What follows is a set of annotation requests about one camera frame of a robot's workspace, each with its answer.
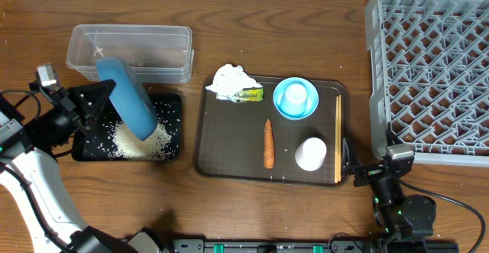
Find dark blue bowl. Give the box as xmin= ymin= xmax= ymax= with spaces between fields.
xmin=95 ymin=57 xmax=157 ymax=141

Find pale pink cup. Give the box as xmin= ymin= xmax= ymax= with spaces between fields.
xmin=295 ymin=138 xmax=327 ymax=171

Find pile of white rice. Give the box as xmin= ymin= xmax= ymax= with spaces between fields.
xmin=82 ymin=99 xmax=180 ymax=161

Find light blue cup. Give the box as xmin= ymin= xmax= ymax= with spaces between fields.
xmin=280 ymin=83 xmax=308 ymax=117

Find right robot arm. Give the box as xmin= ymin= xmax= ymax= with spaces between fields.
xmin=342 ymin=138 xmax=436 ymax=252

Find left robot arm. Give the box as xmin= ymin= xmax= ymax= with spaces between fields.
xmin=1 ymin=80 xmax=170 ymax=253

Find grey dishwasher rack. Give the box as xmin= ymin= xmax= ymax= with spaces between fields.
xmin=365 ymin=0 xmax=488 ymax=167

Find wooden chopstick inner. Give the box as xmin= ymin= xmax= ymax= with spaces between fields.
xmin=335 ymin=96 xmax=338 ymax=183

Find wooden chopstick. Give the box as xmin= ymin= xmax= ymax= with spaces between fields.
xmin=335 ymin=96 xmax=338 ymax=183
xmin=336 ymin=94 xmax=342 ymax=183

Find black rectangular tray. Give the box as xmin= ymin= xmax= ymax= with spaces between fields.
xmin=71 ymin=92 xmax=183 ymax=163

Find wooden chopstick outer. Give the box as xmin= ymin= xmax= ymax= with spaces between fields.
xmin=336 ymin=94 xmax=342 ymax=183

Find light blue small bowl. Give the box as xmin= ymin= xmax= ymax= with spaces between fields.
xmin=273 ymin=77 xmax=319 ymax=121

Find clear plastic bin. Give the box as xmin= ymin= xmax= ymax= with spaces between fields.
xmin=66 ymin=24 xmax=194 ymax=83

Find orange carrot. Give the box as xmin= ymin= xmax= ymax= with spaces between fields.
xmin=264 ymin=119 xmax=275 ymax=169

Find dark brown serving tray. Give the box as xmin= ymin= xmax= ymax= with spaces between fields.
xmin=193 ymin=76 xmax=349 ymax=187

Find yellow green wrapper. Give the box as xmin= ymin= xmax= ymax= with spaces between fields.
xmin=216 ymin=88 xmax=264 ymax=102

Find crumpled white tissue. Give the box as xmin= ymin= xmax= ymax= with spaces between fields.
xmin=206 ymin=64 xmax=263 ymax=96

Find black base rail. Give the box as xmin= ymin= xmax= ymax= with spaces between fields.
xmin=168 ymin=237 xmax=459 ymax=253

